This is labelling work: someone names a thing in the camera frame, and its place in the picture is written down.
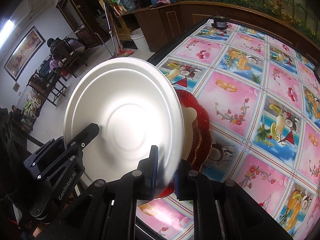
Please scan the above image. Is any small red gold-rimmed plate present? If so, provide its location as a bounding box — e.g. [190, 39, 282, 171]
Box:
[187, 120, 202, 165]

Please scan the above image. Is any white paper bowl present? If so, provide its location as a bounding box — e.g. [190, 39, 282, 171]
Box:
[181, 103, 197, 160]
[63, 57, 184, 198]

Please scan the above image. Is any wooden chair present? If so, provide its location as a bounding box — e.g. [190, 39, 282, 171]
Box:
[27, 70, 67, 107]

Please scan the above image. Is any seated person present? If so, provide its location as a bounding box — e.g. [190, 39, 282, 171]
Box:
[47, 37, 85, 72]

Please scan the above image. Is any red broom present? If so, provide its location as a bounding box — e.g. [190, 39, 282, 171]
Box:
[117, 44, 133, 57]

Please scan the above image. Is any colourful fruit pattern tablecloth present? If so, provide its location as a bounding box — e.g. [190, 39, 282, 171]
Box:
[134, 18, 320, 240]

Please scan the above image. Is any white plastic bucket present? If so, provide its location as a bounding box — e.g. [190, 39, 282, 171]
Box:
[130, 28, 150, 52]

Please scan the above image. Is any wooden counter cabinet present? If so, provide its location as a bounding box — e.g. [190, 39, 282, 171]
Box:
[56, 0, 319, 65]

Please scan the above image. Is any small black table device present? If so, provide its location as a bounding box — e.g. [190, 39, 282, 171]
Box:
[211, 15, 228, 30]

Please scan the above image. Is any black table frame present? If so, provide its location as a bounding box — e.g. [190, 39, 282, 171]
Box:
[132, 17, 320, 240]

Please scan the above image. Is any mop with steel handle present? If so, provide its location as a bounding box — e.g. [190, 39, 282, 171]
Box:
[103, 2, 118, 57]

